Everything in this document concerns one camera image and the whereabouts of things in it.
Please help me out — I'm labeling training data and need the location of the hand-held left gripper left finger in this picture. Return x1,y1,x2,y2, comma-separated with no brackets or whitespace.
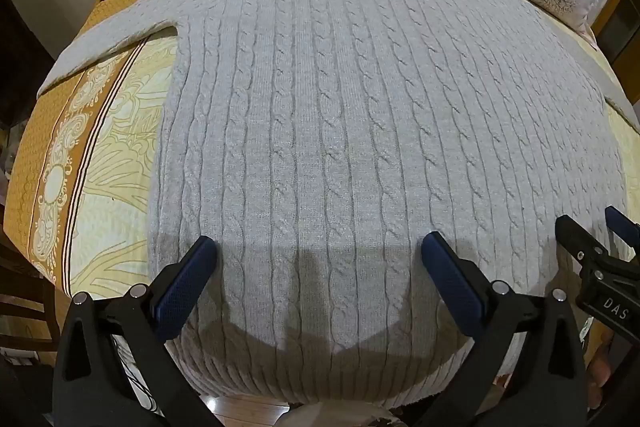
52,235,236,427

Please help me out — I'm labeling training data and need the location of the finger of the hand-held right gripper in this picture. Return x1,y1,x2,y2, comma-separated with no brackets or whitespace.
555,214,613,270
604,205,640,255

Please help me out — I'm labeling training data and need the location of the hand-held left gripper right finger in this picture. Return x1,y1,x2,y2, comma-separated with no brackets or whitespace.
421,232,591,427

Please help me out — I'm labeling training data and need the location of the grey cable knit sweater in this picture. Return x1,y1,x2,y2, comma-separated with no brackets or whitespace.
37,0,640,410

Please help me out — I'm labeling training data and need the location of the person's right hand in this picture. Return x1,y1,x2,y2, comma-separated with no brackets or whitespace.
586,332,623,414

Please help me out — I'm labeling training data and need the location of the yellow patterned bedspread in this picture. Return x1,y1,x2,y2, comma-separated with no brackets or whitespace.
4,0,640,358

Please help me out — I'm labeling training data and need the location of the wooden chair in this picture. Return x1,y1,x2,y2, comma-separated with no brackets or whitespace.
0,227,63,355

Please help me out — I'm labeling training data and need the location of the wooden headboard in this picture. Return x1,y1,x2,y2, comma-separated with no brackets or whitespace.
590,0,640,120

